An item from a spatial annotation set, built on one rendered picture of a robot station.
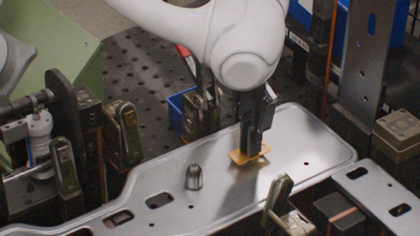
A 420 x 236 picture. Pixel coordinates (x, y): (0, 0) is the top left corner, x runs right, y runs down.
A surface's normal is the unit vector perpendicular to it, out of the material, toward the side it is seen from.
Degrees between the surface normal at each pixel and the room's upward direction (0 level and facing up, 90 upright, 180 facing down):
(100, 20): 0
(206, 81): 81
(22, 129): 90
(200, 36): 70
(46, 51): 42
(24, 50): 30
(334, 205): 0
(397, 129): 0
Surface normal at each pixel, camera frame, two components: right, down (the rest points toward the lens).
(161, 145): 0.02, -0.77
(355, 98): -0.83, 0.34
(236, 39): -0.23, -0.50
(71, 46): -0.49, -0.30
